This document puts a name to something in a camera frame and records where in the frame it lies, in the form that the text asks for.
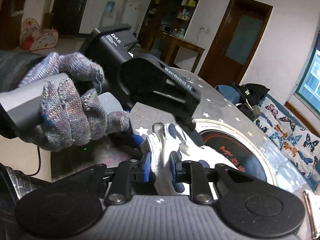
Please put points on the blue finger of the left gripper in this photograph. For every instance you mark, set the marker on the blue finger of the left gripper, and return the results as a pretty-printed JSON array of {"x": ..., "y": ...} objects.
[
  {"x": 183, "y": 113},
  {"x": 136, "y": 141}
]

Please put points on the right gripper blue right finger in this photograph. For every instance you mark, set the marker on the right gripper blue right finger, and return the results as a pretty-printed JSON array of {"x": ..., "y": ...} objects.
[{"x": 194, "y": 174}]

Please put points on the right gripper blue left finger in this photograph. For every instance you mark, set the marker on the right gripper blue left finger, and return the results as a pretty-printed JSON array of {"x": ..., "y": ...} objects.
[{"x": 122, "y": 177}]

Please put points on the white navy polka dot garment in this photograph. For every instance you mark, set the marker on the white navy polka dot garment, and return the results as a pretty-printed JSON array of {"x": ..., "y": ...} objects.
[{"x": 168, "y": 138}]

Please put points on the left hand knit glove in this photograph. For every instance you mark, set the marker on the left hand knit glove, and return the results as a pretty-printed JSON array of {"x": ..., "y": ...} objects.
[{"x": 70, "y": 118}]

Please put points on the round induction cooker in table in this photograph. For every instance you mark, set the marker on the round induction cooker in table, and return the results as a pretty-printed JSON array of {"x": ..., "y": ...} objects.
[{"x": 236, "y": 147}]

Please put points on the dark wooden side table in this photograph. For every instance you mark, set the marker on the dark wooden side table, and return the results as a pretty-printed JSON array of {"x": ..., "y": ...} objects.
[{"x": 174, "y": 45}]

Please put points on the black bag on sofa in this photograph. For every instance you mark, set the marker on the black bag on sofa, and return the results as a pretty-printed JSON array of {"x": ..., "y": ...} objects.
[{"x": 251, "y": 95}]

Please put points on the white refrigerator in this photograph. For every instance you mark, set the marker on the white refrigerator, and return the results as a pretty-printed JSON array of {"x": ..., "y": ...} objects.
[{"x": 131, "y": 15}]

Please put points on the water dispenser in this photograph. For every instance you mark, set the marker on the water dispenser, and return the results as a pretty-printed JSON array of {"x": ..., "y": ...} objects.
[{"x": 107, "y": 15}]

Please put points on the dark shelf with bottles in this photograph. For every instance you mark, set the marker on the dark shelf with bottles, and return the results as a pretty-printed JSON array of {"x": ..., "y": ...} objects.
[{"x": 166, "y": 16}]

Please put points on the dark wooden door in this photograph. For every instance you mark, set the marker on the dark wooden door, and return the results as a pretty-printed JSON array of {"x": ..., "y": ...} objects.
[{"x": 235, "y": 42}]

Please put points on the blue sofa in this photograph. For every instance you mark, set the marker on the blue sofa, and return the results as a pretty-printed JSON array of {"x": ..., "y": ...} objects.
[{"x": 231, "y": 94}]

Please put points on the butterfly print cushion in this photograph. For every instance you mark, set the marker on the butterfly print cushion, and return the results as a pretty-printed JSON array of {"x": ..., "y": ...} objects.
[{"x": 298, "y": 144}]

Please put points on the green framed window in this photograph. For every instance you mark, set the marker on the green framed window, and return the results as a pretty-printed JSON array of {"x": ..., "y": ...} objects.
[{"x": 308, "y": 88}]

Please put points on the folded striped blanket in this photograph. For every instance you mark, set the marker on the folded striped blanket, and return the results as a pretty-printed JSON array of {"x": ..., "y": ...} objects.
[{"x": 312, "y": 205}]

